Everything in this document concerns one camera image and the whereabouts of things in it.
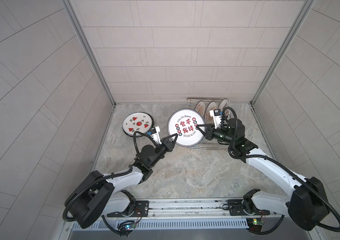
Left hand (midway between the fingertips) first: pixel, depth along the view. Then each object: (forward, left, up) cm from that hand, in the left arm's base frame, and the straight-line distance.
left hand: (181, 135), depth 74 cm
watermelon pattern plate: (+22, +30, -18) cm, 41 cm away
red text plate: (+31, -29, -9) cm, 44 cm away
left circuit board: (-36, +22, -17) cm, 46 cm away
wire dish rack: (+6, -17, -22) cm, 28 cm away
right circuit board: (-35, -34, -20) cm, 53 cm away
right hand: (+2, -7, +3) cm, 8 cm away
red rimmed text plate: (+5, -1, +4) cm, 7 cm away
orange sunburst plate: (+30, -13, -12) cm, 35 cm away
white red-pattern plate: (+32, -21, -13) cm, 40 cm away
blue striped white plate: (+22, +30, -18) cm, 41 cm away
